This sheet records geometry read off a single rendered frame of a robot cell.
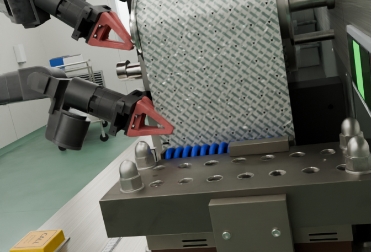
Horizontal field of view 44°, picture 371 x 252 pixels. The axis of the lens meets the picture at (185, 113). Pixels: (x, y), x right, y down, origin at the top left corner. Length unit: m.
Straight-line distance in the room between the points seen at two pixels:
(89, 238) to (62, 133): 0.20
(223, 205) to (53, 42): 6.77
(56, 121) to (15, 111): 5.68
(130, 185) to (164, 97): 0.20
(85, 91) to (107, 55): 6.10
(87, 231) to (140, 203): 0.28
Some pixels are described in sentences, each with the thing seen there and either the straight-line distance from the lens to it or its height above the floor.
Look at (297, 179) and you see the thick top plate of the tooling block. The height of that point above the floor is 1.03.
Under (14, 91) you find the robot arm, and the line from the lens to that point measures 0.89.
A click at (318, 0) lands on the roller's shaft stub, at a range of 0.81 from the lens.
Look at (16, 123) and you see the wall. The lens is 6.54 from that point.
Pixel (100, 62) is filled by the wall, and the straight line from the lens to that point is 6.99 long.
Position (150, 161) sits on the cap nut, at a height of 1.04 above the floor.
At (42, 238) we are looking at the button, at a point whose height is 0.92.
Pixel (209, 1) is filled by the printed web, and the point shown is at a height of 1.28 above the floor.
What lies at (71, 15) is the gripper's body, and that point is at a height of 1.30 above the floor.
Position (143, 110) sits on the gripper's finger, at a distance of 0.81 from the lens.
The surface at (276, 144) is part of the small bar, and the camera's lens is 0.74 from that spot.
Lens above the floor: 1.27
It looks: 12 degrees down
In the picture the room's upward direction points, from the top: 11 degrees counter-clockwise
